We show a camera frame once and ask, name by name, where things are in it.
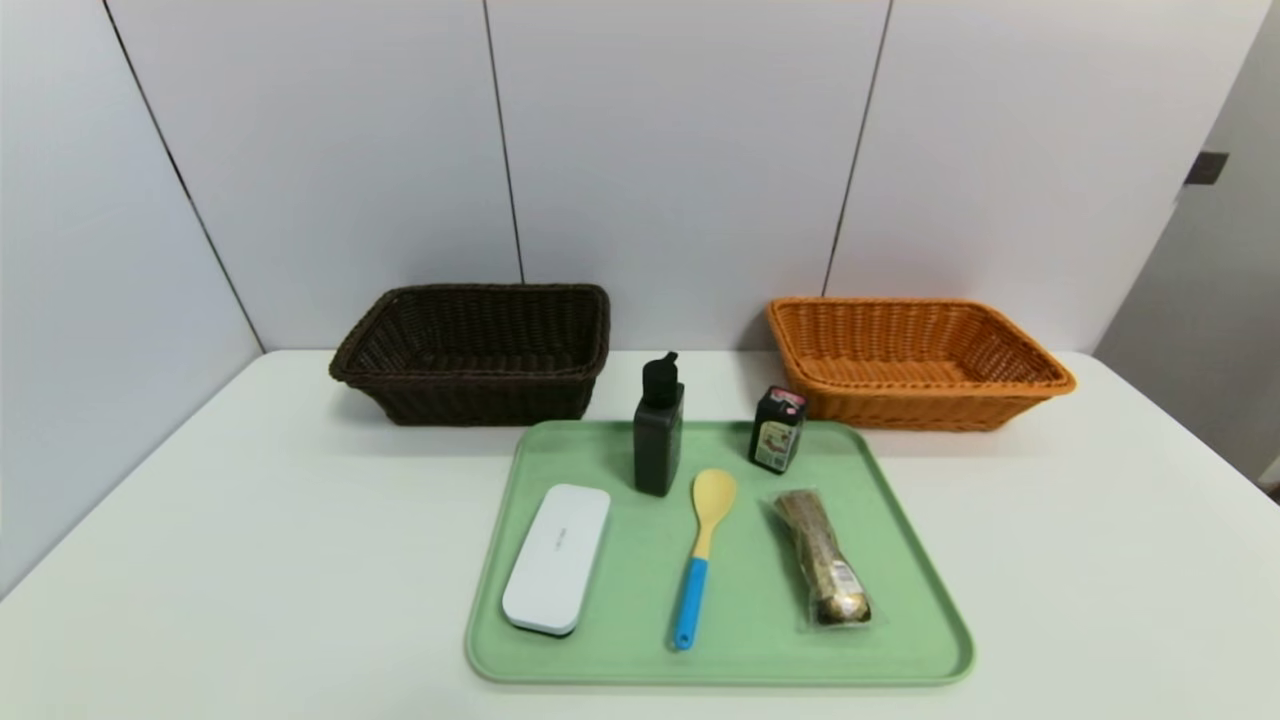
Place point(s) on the dark wall fixture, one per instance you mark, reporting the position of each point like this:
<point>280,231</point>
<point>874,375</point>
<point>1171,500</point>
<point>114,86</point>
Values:
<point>1207,168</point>

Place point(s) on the orange wicker basket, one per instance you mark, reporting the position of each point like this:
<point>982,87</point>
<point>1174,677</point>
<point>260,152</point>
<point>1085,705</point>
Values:
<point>900,405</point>

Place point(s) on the green plastic tray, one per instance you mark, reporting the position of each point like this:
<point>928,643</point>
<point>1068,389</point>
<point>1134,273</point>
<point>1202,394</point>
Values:
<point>620,640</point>

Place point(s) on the dark grey bottle black cap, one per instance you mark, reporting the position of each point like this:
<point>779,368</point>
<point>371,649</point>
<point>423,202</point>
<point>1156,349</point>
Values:
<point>658,450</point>

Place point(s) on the white pencil case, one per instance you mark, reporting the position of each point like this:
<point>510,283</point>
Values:
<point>555,560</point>

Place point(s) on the gold chocolates clear wrapper pack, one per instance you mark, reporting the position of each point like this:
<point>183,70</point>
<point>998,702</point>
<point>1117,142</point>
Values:
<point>822,560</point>

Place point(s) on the small black box pink top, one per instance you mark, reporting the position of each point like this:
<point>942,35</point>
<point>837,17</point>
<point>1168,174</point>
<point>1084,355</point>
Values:
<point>777,440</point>

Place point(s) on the dark brown wicker basket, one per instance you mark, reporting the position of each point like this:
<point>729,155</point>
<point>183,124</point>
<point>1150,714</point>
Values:
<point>470,395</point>

